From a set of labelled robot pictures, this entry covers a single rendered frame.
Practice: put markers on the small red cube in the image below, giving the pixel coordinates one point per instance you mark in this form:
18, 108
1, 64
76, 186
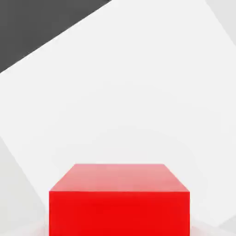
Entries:
119, 212

